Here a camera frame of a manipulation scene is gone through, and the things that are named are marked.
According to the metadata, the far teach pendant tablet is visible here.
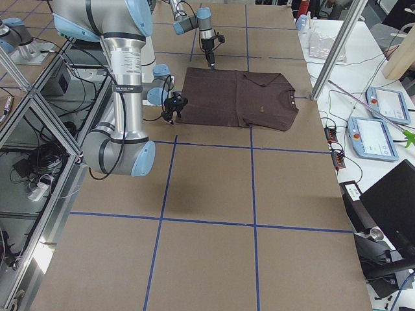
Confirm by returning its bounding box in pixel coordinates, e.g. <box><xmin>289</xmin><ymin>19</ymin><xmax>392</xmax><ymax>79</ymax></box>
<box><xmin>366</xmin><ymin>87</ymin><xmax>411</xmax><ymax>125</ymax></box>

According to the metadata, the reacher grabber stick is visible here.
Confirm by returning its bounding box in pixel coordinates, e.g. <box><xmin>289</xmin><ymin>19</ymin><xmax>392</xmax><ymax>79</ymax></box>
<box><xmin>327</xmin><ymin>79</ymin><xmax>415</xmax><ymax>145</ymax></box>

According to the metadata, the black laptop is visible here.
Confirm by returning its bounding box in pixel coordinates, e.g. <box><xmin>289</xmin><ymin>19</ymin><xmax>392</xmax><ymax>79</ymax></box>
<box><xmin>360</xmin><ymin>159</ymin><xmax>414</xmax><ymax>258</ymax></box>

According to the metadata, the black box with label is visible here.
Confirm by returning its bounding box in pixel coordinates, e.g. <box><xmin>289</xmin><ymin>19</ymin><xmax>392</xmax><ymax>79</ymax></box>
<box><xmin>339</xmin><ymin>181</ymin><xmax>377</xmax><ymax>233</ymax></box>

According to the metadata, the aluminium frame post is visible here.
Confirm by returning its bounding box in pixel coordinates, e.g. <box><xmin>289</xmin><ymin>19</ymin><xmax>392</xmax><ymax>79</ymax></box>
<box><xmin>311</xmin><ymin>0</ymin><xmax>368</xmax><ymax>101</ymax></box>

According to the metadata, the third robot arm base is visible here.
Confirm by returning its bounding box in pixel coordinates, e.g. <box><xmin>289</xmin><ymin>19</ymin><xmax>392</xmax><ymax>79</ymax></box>
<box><xmin>1</xmin><ymin>17</ymin><xmax>54</xmax><ymax>65</ymax></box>

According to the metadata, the near teach pendant tablet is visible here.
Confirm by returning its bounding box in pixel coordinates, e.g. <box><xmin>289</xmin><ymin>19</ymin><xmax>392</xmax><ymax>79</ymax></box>
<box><xmin>347</xmin><ymin>117</ymin><xmax>399</xmax><ymax>162</ymax></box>

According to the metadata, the clear plastic bag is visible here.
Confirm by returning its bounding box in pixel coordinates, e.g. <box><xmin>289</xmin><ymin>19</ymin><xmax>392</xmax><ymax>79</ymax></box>
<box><xmin>306</xmin><ymin>32</ymin><xmax>337</xmax><ymax>60</ymax></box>

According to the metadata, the teach pendant tablet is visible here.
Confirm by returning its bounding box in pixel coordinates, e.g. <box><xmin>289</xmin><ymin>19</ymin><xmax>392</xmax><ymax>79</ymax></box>
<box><xmin>366</xmin><ymin>87</ymin><xmax>411</xmax><ymax>125</ymax></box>
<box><xmin>347</xmin><ymin>117</ymin><xmax>399</xmax><ymax>162</ymax></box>

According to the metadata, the brown t-shirt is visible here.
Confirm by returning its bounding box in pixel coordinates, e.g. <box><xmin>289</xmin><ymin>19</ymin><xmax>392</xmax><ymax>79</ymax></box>
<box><xmin>176</xmin><ymin>67</ymin><xmax>298</xmax><ymax>132</ymax></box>

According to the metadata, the aluminium frame rack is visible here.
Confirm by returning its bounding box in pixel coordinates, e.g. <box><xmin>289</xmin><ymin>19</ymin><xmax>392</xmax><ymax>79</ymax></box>
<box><xmin>1</xmin><ymin>40</ymin><xmax>110</xmax><ymax>310</ymax></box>

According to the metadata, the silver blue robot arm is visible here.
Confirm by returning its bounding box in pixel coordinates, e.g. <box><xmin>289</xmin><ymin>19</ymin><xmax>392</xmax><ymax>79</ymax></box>
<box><xmin>53</xmin><ymin>1</ymin><xmax>172</xmax><ymax>180</ymax></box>
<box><xmin>168</xmin><ymin>1</ymin><xmax>219</xmax><ymax>70</ymax></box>

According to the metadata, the black cable bundle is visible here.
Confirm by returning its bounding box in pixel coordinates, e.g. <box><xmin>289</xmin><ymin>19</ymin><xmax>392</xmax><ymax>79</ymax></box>
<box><xmin>9</xmin><ymin>142</ymin><xmax>69</xmax><ymax>195</ymax></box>

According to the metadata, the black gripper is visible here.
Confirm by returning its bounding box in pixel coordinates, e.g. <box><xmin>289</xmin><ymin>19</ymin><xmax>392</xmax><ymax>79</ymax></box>
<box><xmin>161</xmin><ymin>92</ymin><xmax>188</xmax><ymax>124</ymax></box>
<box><xmin>200</xmin><ymin>38</ymin><xmax>215</xmax><ymax>69</ymax></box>

